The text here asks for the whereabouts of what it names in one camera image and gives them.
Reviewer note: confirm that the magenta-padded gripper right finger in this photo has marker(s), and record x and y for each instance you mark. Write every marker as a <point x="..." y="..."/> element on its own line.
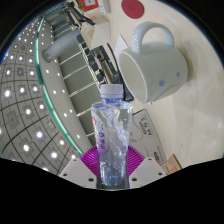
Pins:
<point x="149" y="170"/>

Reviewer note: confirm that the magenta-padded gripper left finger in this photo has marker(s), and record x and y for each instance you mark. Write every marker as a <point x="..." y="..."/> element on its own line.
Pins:
<point x="76" y="170"/>

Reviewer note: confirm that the clear plastic water bottle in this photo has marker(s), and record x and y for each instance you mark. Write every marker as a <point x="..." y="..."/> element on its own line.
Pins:
<point x="111" y="140"/>

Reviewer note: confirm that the group of ceiling lights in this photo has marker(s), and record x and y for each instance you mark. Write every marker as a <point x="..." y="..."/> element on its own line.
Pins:
<point x="21" y="90"/>

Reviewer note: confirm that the white ceramic mug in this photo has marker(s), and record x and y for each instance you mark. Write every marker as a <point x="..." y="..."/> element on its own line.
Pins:
<point x="160" y="66"/>

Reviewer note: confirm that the row of black office chairs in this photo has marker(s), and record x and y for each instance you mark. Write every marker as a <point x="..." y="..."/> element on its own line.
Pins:
<point x="90" y="53"/>

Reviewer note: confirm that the flat round red coaster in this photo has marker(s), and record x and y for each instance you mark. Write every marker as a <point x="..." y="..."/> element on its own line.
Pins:
<point x="132" y="8"/>

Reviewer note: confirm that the brown red-labelled cardboard box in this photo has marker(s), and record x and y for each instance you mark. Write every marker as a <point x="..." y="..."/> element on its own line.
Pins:
<point x="90" y="4"/>

